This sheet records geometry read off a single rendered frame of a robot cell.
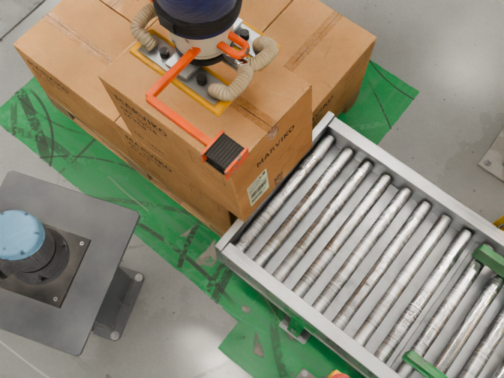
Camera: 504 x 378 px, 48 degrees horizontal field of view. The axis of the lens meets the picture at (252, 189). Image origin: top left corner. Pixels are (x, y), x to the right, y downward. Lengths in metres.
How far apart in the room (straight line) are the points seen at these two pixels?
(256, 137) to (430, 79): 1.59
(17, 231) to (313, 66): 1.35
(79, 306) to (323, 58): 1.38
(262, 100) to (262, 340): 1.18
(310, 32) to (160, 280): 1.29
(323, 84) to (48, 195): 1.16
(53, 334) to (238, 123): 0.88
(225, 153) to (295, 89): 0.52
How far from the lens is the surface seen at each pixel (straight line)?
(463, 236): 2.23
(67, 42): 2.60
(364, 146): 2.21
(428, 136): 2.98
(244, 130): 1.75
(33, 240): 1.71
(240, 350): 2.57
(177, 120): 1.43
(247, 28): 1.71
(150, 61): 1.68
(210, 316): 2.60
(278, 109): 1.78
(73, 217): 2.00
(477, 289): 2.26
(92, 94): 2.43
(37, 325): 1.95
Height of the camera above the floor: 2.56
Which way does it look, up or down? 69 degrees down
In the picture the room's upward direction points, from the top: 1 degrees counter-clockwise
